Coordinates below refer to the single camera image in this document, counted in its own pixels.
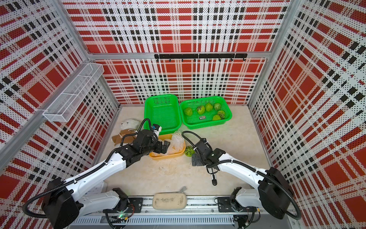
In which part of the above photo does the beige sponge block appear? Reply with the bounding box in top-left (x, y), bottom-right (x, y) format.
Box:
top-left (152, 192), bottom-right (187, 210)

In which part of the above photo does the white teddy bear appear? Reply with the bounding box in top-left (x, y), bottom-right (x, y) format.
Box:
top-left (112, 119), bottom-right (141, 146)

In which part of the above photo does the yellow plastic bowl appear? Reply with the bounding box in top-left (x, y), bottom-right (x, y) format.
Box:
top-left (149, 134), bottom-right (186, 160)

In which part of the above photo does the green basket with fruit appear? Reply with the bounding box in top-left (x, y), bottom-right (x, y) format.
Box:
top-left (180, 96), bottom-right (232, 129)

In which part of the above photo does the clear wall shelf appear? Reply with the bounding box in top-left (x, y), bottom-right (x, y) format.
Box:
top-left (43, 63), bottom-right (104, 123)

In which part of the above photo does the foam nets pile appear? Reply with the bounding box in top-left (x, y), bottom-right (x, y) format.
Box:
top-left (159, 131), bottom-right (185, 155)

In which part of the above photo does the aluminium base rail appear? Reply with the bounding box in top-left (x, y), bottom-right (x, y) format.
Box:
top-left (69, 195), bottom-right (299, 229)

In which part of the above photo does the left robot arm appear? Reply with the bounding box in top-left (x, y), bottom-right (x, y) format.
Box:
top-left (22, 124), bottom-right (168, 229)

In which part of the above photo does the empty green plastic basket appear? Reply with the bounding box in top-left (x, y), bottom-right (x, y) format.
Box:
top-left (144, 94), bottom-right (182, 135)

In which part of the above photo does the green custard apple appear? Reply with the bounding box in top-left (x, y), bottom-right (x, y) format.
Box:
top-left (185, 147), bottom-right (195, 157)

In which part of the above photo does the black hook rail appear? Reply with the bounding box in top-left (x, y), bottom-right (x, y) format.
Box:
top-left (154, 53), bottom-right (248, 61)

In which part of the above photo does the black pen tool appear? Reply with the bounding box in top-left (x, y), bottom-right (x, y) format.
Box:
top-left (210, 168), bottom-right (218, 186)

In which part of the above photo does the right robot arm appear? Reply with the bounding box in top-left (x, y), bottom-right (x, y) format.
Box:
top-left (182, 131), bottom-right (302, 220)

